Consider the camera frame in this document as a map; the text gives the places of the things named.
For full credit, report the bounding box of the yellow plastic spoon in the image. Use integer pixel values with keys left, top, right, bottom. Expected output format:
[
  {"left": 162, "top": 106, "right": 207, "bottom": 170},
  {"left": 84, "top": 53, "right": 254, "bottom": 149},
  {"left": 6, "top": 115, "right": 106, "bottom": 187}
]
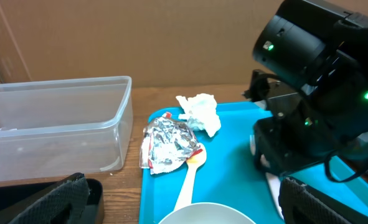
[{"left": 174, "top": 143, "right": 207, "bottom": 211}]

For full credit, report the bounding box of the grey bowl with rice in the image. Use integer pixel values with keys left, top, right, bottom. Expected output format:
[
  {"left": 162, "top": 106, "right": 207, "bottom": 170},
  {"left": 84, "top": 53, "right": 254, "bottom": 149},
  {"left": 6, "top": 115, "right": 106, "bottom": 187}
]
[{"left": 159, "top": 202, "right": 255, "bottom": 224}]

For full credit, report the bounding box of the crumpled white napkin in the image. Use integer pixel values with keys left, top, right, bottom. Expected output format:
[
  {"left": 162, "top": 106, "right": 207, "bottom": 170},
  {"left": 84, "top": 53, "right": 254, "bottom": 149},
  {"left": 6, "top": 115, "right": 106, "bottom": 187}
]
[{"left": 176, "top": 93, "right": 221, "bottom": 138}]

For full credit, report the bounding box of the black plastic tray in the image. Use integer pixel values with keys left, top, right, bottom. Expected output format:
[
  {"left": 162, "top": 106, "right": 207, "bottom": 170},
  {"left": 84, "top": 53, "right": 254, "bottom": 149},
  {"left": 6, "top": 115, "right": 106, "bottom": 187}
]
[{"left": 0, "top": 179, "right": 104, "bottom": 224}]

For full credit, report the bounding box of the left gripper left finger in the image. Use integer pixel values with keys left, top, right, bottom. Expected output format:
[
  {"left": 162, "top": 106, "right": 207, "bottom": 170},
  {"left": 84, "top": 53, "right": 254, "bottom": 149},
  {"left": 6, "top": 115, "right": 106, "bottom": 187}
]
[{"left": 9, "top": 173, "right": 90, "bottom": 224}]

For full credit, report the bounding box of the crumpled foil wrapper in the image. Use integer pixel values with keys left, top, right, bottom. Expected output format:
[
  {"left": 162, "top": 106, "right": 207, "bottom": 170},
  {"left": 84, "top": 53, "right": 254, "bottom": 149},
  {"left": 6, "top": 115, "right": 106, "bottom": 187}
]
[{"left": 139, "top": 112, "right": 203, "bottom": 175}]

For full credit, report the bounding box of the clear plastic bin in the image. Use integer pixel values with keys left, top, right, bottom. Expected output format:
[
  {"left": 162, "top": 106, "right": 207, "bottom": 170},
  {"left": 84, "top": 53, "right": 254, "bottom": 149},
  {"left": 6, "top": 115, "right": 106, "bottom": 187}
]
[{"left": 0, "top": 76, "right": 133, "bottom": 182}]

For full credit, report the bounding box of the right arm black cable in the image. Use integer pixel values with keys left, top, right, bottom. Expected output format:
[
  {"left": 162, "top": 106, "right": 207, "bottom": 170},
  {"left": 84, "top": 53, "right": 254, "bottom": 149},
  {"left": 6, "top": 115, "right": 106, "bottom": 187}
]
[{"left": 323, "top": 124, "right": 368, "bottom": 184}]

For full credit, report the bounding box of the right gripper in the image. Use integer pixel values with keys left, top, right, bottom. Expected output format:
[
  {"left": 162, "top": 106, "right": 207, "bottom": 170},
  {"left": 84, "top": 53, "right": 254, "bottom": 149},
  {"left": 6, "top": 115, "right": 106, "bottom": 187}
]
[{"left": 244, "top": 70, "right": 358, "bottom": 177}]

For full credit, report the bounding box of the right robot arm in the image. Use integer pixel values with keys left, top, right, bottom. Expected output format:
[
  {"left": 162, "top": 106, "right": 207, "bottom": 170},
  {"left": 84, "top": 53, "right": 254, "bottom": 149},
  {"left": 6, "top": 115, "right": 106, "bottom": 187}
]
[{"left": 244, "top": 1, "right": 368, "bottom": 177}]

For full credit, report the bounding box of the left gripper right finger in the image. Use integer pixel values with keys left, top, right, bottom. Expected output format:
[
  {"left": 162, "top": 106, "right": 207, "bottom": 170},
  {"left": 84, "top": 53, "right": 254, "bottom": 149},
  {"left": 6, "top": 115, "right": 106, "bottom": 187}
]
[{"left": 278, "top": 177, "right": 368, "bottom": 224}]

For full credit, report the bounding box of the white plastic fork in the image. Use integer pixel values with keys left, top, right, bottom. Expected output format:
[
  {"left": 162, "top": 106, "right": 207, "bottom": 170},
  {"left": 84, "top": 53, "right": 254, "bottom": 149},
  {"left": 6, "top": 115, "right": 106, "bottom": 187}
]
[{"left": 265, "top": 173, "right": 284, "bottom": 220}]

